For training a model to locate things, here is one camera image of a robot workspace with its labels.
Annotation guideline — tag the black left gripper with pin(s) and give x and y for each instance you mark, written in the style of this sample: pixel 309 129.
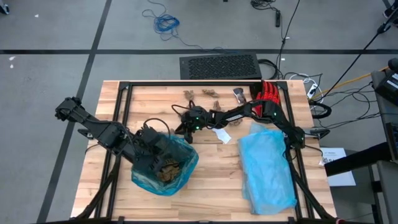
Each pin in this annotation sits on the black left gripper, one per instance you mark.
pixel 152 146

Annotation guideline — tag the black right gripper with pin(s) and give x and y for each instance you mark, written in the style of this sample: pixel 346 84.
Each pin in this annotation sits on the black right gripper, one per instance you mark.
pixel 199 121

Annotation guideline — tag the brown paper trash heap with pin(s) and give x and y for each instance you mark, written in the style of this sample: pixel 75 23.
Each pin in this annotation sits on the brown paper trash heap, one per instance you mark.
pixel 169 172

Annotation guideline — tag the dark grey trash bin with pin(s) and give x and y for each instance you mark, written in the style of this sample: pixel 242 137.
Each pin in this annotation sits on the dark grey trash bin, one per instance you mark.
pixel 175 146

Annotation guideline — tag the teal blue bin liner bag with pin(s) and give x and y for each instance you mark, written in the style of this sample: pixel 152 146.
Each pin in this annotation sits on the teal blue bin liner bag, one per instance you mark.
pixel 183 168

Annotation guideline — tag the brown paper piece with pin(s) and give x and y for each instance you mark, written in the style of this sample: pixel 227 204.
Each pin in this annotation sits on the brown paper piece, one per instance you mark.
pixel 188 94
pixel 236 122
pixel 216 105
pixel 210 92

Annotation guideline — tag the silver foil wrapper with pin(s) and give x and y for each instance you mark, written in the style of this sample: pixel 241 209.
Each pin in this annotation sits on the silver foil wrapper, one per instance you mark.
pixel 239 95

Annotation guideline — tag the light blue plastic bag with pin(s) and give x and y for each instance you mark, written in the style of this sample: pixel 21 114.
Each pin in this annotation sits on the light blue plastic bag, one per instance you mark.
pixel 267 168

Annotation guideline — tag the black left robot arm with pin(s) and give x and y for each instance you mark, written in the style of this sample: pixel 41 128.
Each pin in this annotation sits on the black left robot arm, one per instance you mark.
pixel 99 130

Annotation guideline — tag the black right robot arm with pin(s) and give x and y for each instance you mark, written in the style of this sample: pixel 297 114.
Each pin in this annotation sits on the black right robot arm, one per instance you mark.
pixel 280 119

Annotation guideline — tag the white paper scrap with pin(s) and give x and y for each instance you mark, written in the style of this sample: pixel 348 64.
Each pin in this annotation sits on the white paper scrap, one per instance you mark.
pixel 223 136

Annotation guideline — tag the black perforated computer case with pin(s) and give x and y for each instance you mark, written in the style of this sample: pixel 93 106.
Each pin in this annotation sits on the black perforated computer case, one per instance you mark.
pixel 217 67

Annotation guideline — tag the red and black glove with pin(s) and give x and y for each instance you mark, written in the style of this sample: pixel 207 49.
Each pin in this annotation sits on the red and black glove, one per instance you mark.
pixel 269 93

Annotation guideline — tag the white power strip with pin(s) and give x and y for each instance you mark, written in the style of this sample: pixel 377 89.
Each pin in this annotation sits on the white power strip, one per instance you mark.
pixel 312 91

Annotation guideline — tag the black power strip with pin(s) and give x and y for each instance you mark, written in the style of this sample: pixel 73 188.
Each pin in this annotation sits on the black power strip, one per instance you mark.
pixel 278 18

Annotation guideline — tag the white printed paper sheet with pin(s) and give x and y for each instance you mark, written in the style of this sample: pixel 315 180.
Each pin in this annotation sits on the white printed paper sheet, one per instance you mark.
pixel 334 154

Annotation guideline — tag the dark grey desk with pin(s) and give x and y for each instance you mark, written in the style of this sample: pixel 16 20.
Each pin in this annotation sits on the dark grey desk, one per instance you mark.
pixel 381 109

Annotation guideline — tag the black box device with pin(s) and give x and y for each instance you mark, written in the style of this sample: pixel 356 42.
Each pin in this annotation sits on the black box device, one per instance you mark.
pixel 387 87

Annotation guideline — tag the black chair caster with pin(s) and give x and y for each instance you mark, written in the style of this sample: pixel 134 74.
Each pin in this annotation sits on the black chair caster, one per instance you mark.
pixel 3 8

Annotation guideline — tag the black tripod pole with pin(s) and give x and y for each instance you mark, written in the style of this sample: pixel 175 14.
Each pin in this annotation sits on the black tripod pole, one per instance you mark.
pixel 382 28

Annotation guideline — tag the person's shoe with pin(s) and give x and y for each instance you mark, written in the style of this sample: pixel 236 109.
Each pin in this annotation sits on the person's shoe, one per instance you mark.
pixel 390 12

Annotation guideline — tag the black metal table frame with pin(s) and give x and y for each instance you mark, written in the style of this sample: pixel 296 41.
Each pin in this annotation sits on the black metal table frame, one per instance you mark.
pixel 155 83

